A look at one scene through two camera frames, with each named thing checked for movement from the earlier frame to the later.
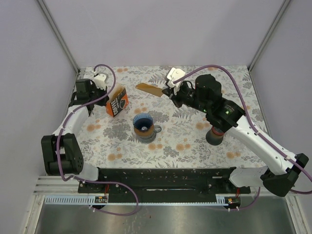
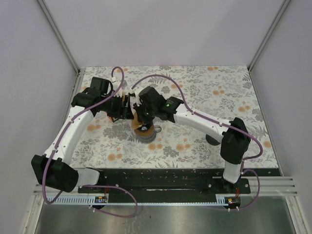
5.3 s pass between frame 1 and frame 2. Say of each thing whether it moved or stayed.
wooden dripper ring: stayed
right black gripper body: moved
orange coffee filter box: moved
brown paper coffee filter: moved
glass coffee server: stayed
